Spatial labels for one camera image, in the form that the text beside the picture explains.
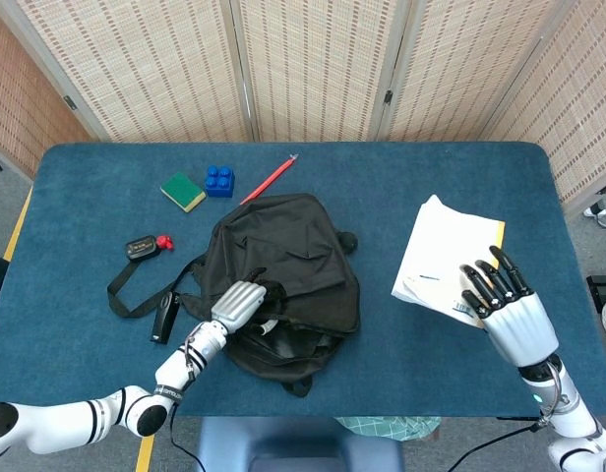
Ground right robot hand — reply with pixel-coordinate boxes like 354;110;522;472
458;245;560;368

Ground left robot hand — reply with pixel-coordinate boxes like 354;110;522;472
212;267;289;336

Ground black backpack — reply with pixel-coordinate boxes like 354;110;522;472
106;193;362;398

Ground white and yellow notebook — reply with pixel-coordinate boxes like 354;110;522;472
391;194;507;329

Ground black box on floor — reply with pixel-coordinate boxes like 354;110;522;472
585;274;606;307

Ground black red small gadget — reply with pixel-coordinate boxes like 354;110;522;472
125;234;176;262

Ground blue building block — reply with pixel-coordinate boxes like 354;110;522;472
205;165;235;200

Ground green and yellow sponge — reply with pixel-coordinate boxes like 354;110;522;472
159;171;208;214

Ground red pen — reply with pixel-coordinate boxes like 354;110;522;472
239;153;300;206

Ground blue padded seat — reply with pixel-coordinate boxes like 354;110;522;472
194;416;405;472

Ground green checked cloth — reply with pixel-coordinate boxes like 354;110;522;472
334;416;441;443

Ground yellow floor tape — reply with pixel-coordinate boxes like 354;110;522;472
135;435;156;472
2;186;34;262

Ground woven screen panel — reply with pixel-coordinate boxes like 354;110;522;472
376;0;577;144
479;0;606;212
0;0;258;144
0;4;95;178
228;0;412;144

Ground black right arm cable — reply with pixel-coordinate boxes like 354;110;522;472
450;422;543;472

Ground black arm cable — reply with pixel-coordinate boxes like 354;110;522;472
450;422;543;472
168;402;206;472

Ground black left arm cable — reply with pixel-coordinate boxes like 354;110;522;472
168;402;206;472

